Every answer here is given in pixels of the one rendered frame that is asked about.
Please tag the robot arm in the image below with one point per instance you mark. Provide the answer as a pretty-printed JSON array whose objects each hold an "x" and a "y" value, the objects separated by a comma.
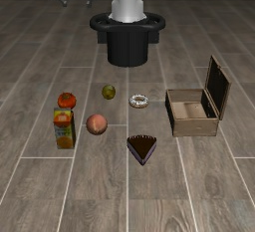
[{"x": 127, "y": 0}]

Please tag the green round fruit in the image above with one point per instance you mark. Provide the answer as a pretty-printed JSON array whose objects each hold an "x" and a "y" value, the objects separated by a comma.
[{"x": 108, "y": 92}]

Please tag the pink peach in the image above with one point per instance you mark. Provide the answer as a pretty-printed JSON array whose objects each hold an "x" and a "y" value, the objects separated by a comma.
[{"x": 96, "y": 124}]

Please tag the red tomato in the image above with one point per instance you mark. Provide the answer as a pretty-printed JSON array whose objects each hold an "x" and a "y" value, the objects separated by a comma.
[{"x": 66, "y": 101}]

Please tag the white glazed donut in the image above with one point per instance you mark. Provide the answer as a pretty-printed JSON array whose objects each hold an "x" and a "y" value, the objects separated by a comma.
[{"x": 133, "y": 103}]

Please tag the orange juice carton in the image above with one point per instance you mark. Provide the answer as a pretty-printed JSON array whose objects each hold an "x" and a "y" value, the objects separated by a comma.
[{"x": 64, "y": 133}]

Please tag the chocolate cake wedge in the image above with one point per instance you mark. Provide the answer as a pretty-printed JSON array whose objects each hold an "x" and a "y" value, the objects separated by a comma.
[{"x": 142, "y": 146}]

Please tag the wooden box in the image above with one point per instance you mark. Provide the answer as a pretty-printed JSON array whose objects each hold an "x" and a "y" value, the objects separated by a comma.
[{"x": 194, "y": 128}]

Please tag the wooden box lid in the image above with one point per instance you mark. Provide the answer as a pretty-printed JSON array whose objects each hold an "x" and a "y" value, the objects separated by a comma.
[{"x": 217, "y": 85}]

